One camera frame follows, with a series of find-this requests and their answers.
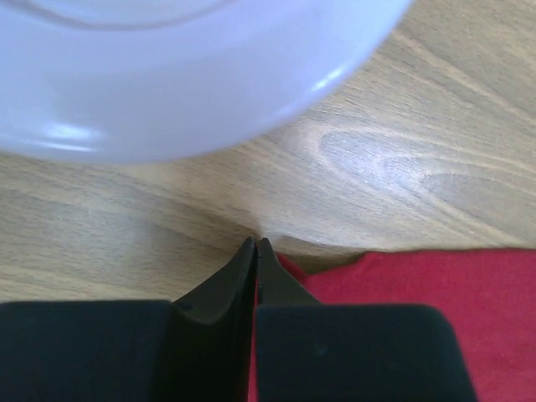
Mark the dark red t-shirt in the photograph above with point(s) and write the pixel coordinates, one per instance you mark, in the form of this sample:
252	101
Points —
488	297

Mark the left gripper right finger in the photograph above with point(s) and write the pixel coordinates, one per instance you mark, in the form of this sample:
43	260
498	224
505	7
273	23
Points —
309	351

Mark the white plastic laundry basket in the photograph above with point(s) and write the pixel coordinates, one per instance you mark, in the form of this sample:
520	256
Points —
146	81

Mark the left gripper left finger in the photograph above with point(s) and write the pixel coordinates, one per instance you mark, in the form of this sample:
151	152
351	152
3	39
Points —
196	348

